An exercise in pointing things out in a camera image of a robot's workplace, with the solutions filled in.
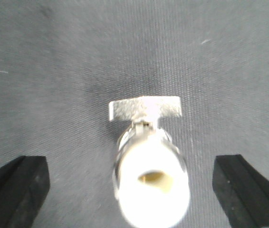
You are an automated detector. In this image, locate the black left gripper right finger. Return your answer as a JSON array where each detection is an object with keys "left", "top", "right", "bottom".
[{"left": 212, "top": 154, "right": 269, "bottom": 228}]

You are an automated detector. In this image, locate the metal valve with white cap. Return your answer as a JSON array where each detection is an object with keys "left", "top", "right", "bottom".
[{"left": 108, "top": 96, "right": 190, "bottom": 228}]

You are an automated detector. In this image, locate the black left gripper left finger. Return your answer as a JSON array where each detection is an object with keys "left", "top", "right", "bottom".
[{"left": 0, "top": 156, "right": 50, "bottom": 228}]

